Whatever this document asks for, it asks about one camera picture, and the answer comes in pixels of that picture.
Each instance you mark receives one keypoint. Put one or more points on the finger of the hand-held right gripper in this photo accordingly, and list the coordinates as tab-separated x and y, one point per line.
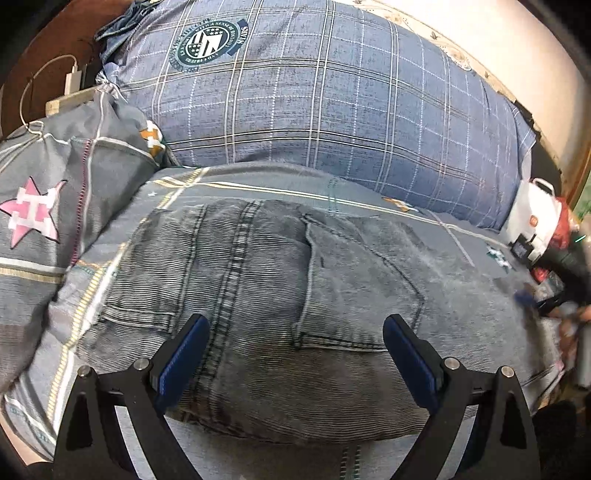
526	297

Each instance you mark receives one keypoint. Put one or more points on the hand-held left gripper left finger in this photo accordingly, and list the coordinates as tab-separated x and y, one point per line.
182	360

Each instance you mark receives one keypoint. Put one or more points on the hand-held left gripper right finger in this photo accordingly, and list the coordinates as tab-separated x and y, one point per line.
411	360

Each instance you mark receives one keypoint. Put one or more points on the grey denim pants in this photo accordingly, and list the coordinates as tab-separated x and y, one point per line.
277	323

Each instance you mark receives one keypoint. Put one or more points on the small black device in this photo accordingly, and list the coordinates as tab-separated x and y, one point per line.
523	249

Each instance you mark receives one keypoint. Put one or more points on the white paper bag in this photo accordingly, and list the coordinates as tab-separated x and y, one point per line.
531	212

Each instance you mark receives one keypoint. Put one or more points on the grey quilt with pink star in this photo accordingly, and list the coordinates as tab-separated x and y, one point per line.
92	184

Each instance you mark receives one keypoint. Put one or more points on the blue plaid pillow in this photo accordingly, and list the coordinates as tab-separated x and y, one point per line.
346	115

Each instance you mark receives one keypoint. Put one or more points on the white charger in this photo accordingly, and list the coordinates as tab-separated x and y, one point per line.
74	81

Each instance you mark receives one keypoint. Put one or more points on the brown wooden nightstand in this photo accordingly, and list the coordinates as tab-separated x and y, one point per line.
51	50

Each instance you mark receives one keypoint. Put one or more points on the dark blue cloth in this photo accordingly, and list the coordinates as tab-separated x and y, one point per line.
129	18

